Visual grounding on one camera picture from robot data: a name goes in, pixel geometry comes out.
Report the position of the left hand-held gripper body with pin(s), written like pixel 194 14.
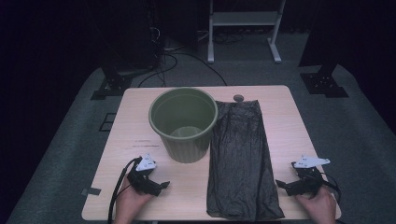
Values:
pixel 141 180

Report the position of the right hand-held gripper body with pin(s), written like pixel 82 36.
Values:
pixel 308 183

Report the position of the black plastic garbage bag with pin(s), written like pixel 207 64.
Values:
pixel 239 155

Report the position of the green plastic trash bin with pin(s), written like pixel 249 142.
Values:
pixel 183 112

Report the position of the person's left hand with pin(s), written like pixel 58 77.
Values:
pixel 130 205

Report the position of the person's right hand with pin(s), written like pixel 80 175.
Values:
pixel 320 208

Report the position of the grey tape strip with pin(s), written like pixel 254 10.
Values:
pixel 91 191

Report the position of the black floor tape marking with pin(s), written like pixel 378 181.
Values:
pixel 107 122

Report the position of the grey round table grommet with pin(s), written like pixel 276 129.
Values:
pixel 238 97

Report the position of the black stand base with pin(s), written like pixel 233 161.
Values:
pixel 113 85
pixel 323 82

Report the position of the black equipment tower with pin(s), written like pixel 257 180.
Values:
pixel 130 34

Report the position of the white metal stand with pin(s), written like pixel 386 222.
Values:
pixel 246 18

